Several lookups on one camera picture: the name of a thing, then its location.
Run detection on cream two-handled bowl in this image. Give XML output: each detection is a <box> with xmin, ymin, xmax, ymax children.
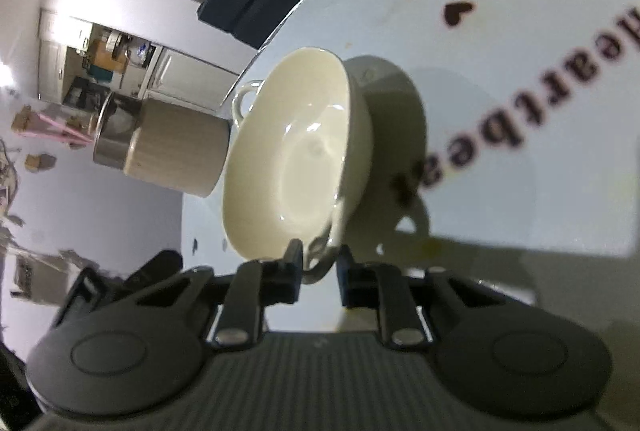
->
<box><xmin>221</xmin><ymin>46</ymin><xmax>373</xmax><ymax>284</ymax></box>

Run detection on open kitchen shelf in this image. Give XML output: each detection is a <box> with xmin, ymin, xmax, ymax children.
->
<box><xmin>62</xmin><ymin>24</ymin><xmax>163</xmax><ymax>107</ymax></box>

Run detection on wooden wall ornament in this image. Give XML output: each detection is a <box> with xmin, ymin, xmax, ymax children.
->
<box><xmin>0</xmin><ymin>141</ymin><xmax>21</xmax><ymax>224</ymax></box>

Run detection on white kitchen cabinet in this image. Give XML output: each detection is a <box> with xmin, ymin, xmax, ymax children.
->
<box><xmin>147</xmin><ymin>46</ymin><xmax>241</xmax><ymax>112</ymax></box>

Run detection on stacked steel bowls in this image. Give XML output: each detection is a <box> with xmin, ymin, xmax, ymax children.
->
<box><xmin>92</xmin><ymin>91</ymin><xmax>148</xmax><ymax>169</ymax></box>

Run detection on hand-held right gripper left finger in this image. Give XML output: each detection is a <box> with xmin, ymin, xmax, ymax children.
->
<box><xmin>125</xmin><ymin>238</ymin><xmax>306</xmax><ymax>349</ymax></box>

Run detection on pink wall decoration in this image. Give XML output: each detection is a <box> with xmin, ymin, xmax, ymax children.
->
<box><xmin>30</xmin><ymin>111</ymin><xmax>93</xmax><ymax>147</ymax></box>

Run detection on beige ribbed container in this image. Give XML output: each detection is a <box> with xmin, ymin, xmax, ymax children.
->
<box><xmin>122</xmin><ymin>98</ymin><xmax>231</xmax><ymax>198</ymax></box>

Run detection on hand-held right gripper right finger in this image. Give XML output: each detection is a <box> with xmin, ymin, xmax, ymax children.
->
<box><xmin>336</xmin><ymin>245</ymin><xmax>506</xmax><ymax>351</ymax></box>

